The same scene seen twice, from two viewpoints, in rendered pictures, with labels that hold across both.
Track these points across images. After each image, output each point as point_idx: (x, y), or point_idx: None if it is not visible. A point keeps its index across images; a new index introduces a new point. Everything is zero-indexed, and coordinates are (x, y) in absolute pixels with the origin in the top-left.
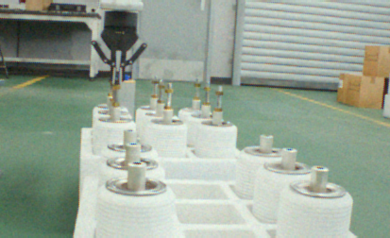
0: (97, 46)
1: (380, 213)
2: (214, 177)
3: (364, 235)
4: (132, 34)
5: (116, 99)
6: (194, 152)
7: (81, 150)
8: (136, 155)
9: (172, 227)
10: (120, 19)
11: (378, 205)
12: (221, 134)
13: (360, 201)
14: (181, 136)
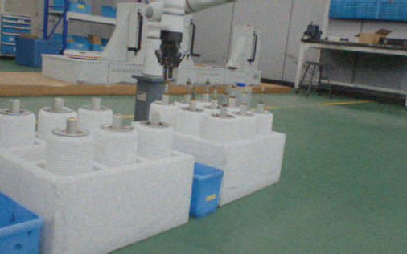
0: (157, 54)
1: (389, 245)
2: (199, 152)
3: (314, 245)
4: (174, 46)
5: (165, 90)
6: None
7: None
8: (55, 104)
9: (18, 136)
10: (162, 35)
11: None
12: (213, 122)
13: (400, 232)
14: (191, 120)
